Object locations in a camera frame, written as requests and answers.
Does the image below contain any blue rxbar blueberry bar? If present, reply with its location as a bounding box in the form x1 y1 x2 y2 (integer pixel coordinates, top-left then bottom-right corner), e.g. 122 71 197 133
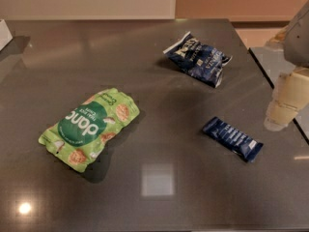
202 117 264 162

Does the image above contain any green rice chip bag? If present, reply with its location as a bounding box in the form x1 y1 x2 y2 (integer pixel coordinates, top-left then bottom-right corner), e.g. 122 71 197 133
39 88 140 173

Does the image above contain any dark blue chip bag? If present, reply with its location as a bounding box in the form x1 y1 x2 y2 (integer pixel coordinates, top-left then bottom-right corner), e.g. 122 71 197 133
163 32 232 88

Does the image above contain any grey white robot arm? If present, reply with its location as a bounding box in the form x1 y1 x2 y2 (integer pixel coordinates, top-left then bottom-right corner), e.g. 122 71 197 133
264 1 309 131

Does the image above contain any white box at table edge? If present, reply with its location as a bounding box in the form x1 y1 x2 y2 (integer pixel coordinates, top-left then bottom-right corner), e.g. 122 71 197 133
0 19 13 51

